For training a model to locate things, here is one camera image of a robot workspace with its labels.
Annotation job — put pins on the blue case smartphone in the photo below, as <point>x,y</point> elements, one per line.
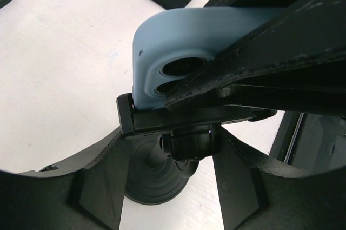
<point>183,33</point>

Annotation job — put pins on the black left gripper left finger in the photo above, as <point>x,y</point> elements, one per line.
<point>84,191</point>

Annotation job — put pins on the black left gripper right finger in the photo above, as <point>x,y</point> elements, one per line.
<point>257,191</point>

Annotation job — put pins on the black round base phone stand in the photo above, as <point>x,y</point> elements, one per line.
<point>167,146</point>

